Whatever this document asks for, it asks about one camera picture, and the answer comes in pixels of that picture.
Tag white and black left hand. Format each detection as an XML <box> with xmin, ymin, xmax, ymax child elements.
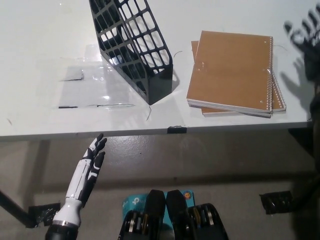
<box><xmin>53</xmin><ymin>133</ymin><xmax>108</xmax><ymax>225</ymax></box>

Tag black and white right hand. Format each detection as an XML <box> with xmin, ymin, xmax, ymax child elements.
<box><xmin>283</xmin><ymin>6</ymin><xmax>320</xmax><ymax>81</ymax></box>

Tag brown spiral notebook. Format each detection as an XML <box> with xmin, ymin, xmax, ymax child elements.
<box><xmin>186</xmin><ymin>30</ymin><xmax>275</xmax><ymax>120</ymax></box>
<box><xmin>191</xmin><ymin>40</ymin><xmax>287</xmax><ymax>118</ymax></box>

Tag black lattice book holder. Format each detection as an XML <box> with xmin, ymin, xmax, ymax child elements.
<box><xmin>89</xmin><ymin>0</ymin><xmax>180</xmax><ymax>106</ymax></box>

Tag grey table leg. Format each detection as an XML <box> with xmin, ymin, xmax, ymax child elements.
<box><xmin>32</xmin><ymin>139</ymin><xmax>51</xmax><ymax>196</ymax></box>

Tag teal router box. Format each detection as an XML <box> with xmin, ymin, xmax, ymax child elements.
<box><xmin>122</xmin><ymin>190</ymin><xmax>195</xmax><ymax>226</ymax></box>

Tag black floor plate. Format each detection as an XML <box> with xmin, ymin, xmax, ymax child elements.
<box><xmin>259</xmin><ymin>190</ymin><xmax>299</xmax><ymax>215</ymax></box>
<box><xmin>27</xmin><ymin>202</ymin><xmax>62</xmax><ymax>229</ymax></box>

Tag clear plastic sheet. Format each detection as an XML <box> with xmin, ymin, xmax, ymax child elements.
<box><xmin>57</xmin><ymin>44</ymin><xmax>151</xmax><ymax>110</ymax></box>

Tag grey paper patch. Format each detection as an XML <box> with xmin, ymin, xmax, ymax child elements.
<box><xmin>59</xmin><ymin>66</ymin><xmax>85</xmax><ymax>82</ymax></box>

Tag black table edge clip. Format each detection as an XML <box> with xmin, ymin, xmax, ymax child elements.
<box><xmin>167</xmin><ymin>125</ymin><xmax>188</xmax><ymax>134</ymax></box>

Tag black robot legs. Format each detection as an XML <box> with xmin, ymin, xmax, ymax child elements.
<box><xmin>117</xmin><ymin>189</ymin><xmax>229</xmax><ymax>240</ymax></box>

